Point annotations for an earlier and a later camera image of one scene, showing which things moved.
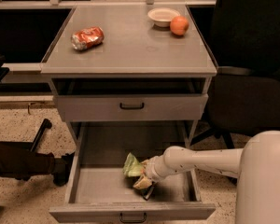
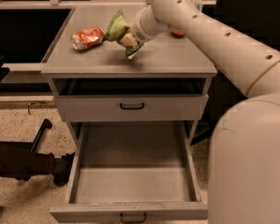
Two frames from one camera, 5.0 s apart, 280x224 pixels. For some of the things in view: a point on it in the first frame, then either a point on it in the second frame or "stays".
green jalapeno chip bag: x=133 y=169 -> x=115 y=29
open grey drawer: x=100 y=191 stays
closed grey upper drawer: x=155 y=107 stays
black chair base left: x=46 y=124 stays
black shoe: x=62 y=169 stays
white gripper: x=151 y=169 -> x=142 y=29
